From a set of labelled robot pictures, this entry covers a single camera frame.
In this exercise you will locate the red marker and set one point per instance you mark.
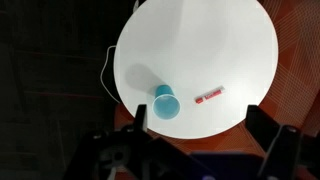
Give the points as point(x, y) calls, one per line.
point(209, 95)

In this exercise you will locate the orange patterned sofa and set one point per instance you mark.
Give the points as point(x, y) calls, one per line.
point(293, 66)

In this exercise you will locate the light blue plastic cup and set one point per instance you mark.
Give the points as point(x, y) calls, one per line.
point(165, 103)

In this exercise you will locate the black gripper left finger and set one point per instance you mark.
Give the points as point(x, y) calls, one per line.
point(140, 116)

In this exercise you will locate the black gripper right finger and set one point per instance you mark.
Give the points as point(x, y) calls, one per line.
point(263, 123)

